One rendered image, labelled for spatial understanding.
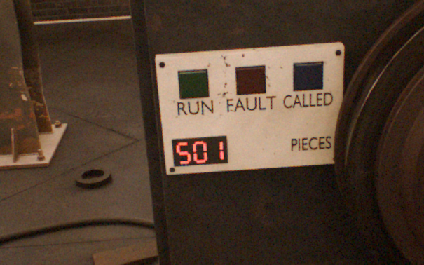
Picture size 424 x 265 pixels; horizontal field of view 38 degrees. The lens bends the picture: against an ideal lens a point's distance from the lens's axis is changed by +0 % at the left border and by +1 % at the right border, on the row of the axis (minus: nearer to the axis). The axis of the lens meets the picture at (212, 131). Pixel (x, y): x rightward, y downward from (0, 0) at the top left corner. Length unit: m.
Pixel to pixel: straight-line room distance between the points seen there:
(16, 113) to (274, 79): 2.82
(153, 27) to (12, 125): 2.81
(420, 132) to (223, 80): 0.28
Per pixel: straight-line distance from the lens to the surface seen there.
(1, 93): 3.58
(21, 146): 3.67
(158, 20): 0.86
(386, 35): 0.81
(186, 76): 0.85
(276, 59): 0.86
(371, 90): 0.75
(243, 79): 0.86
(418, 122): 0.76
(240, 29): 0.86
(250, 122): 0.89
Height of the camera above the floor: 1.48
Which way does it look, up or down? 23 degrees down
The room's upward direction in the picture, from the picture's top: 4 degrees counter-clockwise
